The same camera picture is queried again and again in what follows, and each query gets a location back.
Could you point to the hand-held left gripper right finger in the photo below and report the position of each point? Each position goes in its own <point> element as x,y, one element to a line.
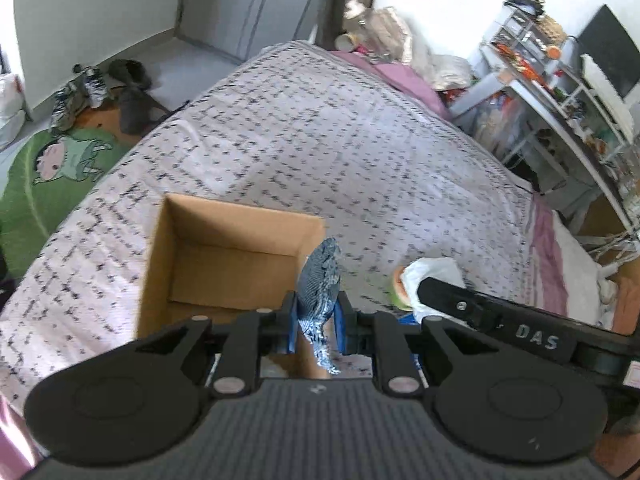
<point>340,327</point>

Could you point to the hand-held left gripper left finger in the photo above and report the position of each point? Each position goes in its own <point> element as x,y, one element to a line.
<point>293,327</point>

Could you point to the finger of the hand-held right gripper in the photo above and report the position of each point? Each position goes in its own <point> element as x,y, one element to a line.
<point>450,300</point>

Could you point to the blue grey patterned cloth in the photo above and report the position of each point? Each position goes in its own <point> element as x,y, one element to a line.
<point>316,287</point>

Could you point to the brown cardboard box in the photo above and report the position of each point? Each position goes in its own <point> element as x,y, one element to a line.
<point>225,270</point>

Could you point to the green and orange plush toy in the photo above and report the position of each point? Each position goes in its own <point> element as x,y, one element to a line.
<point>397,287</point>

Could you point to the white blanket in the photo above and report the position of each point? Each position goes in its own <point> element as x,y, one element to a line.
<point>582,270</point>

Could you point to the bed with patterned sheet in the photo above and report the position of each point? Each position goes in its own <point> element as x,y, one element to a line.
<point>310,135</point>

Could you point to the white desk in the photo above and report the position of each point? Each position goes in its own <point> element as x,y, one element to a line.
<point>537,105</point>

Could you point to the pink blanket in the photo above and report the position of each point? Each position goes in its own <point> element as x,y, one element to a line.
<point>400,82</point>

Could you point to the white keyboard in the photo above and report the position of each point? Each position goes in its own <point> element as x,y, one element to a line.
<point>607,95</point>

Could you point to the cream bedding pile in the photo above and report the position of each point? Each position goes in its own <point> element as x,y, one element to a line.
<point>400,35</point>

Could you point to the cluttered desk shelf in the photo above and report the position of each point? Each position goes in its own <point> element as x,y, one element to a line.
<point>530,40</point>

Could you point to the green cartoon rug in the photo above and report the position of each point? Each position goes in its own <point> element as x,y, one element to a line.
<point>55,180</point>

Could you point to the black monitor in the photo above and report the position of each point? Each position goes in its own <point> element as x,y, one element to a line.
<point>612,47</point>

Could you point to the beige plush toy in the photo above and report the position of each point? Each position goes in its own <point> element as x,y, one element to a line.
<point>356,14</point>

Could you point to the camouflage sneakers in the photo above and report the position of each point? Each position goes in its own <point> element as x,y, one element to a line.
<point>75,97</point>

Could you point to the grey wardrobe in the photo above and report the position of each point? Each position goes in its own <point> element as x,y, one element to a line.
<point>260,5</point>

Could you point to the white plastic bag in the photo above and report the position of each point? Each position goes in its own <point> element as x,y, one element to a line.
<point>10,110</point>

